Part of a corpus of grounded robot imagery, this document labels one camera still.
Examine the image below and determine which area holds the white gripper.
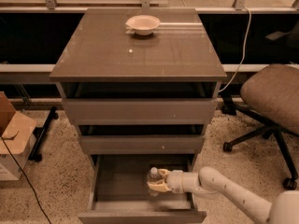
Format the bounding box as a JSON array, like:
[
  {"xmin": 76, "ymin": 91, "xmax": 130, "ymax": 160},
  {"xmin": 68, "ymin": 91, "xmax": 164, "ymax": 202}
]
[{"xmin": 148, "ymin": 169, "xmax": 184, "ymax": 194}]

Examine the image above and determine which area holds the clear plastic water bottle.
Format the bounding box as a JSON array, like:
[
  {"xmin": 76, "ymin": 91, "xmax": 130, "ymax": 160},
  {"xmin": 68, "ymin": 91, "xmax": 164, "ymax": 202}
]
[{"xmin": 147, "ymin": 167, "xmax": 161, "ymax": 197}]

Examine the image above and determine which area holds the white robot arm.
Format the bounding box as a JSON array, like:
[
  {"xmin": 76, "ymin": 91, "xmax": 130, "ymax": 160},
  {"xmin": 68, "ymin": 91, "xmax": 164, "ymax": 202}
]
[{"xmin": 147, "ymin": 166, "xmax": 299, "ymax": 224}]

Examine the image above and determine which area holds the grey bottom drawer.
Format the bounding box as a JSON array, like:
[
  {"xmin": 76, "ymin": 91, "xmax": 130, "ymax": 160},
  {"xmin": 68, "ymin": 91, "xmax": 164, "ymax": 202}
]
[{"xmin": 78, "ymin": 155, "xmax": 206, "ymax": 224}]

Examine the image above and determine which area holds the grey drawer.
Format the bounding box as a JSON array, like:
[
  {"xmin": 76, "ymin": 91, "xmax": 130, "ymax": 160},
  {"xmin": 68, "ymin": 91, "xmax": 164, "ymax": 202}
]
[
  {"xmin": 78, "ymin": 155, "xmax": 206, "ymax": 224},
  {"xmin": 79, "ymin": 135, "xmax": 205, "ymax": 155},
  {"xmin": 62, "ymin": 99, "xmax": 217, "ymax": 125}
]

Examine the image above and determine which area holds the grey middle drawer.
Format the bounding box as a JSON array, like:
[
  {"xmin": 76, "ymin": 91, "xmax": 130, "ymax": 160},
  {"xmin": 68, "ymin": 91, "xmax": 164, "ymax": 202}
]
[{"xmin": 79, "ymin": 135, "xmax": 205, "ymax": 155}]

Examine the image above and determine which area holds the grey drawer cabinet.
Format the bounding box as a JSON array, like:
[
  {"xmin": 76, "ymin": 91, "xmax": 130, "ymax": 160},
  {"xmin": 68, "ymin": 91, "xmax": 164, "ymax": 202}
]
[{"xmin": 50, "ymin": 8, "xmax": 226, "ymax": 165}]

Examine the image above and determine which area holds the grey top drawer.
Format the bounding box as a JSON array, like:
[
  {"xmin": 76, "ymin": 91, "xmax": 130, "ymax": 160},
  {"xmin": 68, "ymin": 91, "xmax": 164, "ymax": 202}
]
[{"xmin": 62, "ymin": 99, "xmax": 217, "ymax": 125}]

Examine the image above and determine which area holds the black stand foot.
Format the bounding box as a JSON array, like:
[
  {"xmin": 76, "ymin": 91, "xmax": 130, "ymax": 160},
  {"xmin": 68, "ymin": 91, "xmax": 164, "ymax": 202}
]
[{"xmin": 28, "ymin": 106, "xmax": 59, "ymax": 162}]

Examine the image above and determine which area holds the brown office chair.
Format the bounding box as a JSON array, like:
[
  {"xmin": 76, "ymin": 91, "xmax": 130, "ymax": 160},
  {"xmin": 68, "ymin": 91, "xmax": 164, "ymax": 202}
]
[{"xmin": 223, "ymin": 63, "xmax": 299, "ymax": 190}]

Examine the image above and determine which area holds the cardboard box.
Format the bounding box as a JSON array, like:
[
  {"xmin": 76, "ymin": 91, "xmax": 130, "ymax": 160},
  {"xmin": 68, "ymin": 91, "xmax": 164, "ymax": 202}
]
[{"xmin": 0, "ymin": 91, "xmax": 36, "ymax": 181}]

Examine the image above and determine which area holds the white bowl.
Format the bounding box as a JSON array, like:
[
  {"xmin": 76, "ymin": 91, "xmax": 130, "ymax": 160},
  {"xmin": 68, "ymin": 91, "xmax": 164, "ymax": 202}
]
[{"xmin": 126, "ymin": 15, "xmax": 161, "ymax": 35}]

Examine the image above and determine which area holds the metal window railing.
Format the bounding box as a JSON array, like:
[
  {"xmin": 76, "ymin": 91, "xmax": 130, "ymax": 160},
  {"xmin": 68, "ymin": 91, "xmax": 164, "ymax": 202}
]
[{"xmin": 0, "ymin": 0, "xmax": 299, "ymax": 15}]

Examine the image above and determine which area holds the black floor cable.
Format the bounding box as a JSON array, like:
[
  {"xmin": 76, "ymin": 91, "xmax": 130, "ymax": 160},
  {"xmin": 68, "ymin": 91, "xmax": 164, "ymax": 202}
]
[{"xmin": 0, "ymin": 135, "xmax": 52, "ymax": 224}]

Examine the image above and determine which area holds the white hanging cable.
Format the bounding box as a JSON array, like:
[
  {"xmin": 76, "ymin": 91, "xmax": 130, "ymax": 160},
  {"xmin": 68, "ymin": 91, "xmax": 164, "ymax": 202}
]
[{"xmin": 218, "ymin": 7, "xmax": 252, "ymax": 94}]

